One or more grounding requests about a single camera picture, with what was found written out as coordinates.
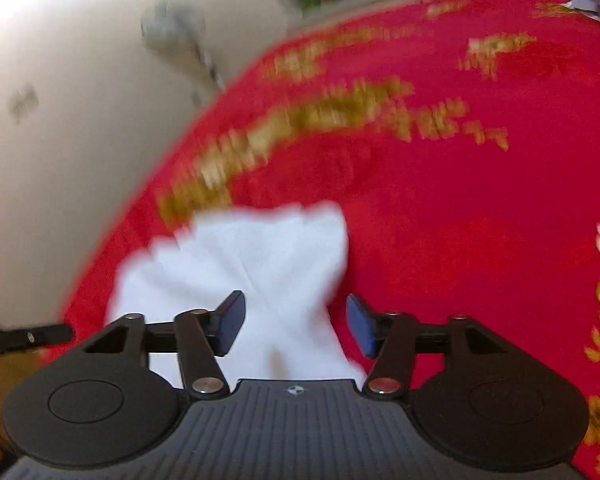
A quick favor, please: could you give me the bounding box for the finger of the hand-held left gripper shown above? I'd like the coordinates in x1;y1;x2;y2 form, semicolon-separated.
0;323;76;358

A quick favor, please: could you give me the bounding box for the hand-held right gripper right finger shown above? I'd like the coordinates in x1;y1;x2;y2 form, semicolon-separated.
345;294;511;401

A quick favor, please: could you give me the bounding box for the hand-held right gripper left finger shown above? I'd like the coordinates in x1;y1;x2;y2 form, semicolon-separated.
82;290;247;401

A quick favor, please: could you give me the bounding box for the white cloth garment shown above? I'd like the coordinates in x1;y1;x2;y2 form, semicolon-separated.
105;200;369;391

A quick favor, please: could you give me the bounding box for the red gold-printed blanket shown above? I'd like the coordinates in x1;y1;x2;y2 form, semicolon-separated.
42;0;600;476

